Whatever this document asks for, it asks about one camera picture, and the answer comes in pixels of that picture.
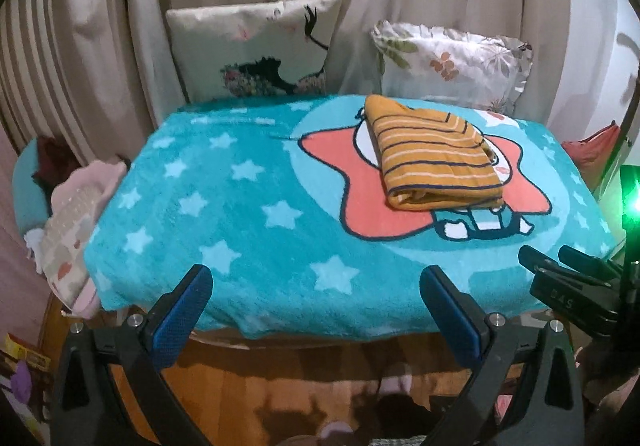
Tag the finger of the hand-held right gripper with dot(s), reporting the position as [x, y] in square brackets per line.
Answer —
[560, 296]
[587, 262]

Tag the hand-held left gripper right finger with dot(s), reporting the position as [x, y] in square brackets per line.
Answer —
[452, 316]

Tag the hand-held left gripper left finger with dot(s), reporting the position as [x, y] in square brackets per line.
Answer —
[185, 311]

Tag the yellow striped small shirt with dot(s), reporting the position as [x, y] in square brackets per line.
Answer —
[430, 161]

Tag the pink beige clothes pile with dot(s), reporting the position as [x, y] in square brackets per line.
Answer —
[75, 226]

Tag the teal star printed blanket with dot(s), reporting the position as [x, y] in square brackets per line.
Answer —
[250, 226]

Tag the pink slipper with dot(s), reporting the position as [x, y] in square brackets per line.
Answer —
[336, 430]

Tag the yellow box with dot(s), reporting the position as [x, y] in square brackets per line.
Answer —
[27, 353]

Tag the purple toy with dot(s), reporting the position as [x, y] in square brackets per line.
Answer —
[22, 381]

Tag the teal cushion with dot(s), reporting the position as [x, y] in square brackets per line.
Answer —
[25, 191]

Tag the dark red cloth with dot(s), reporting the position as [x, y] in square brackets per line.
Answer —
[52, 156]

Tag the white floral pillow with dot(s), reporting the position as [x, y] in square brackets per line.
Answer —
[450, 66]

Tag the cream bird print cushion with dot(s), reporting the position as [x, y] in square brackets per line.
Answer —
[240, 41]

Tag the beige pleated curtain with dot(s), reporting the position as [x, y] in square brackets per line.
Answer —
[60, 51]

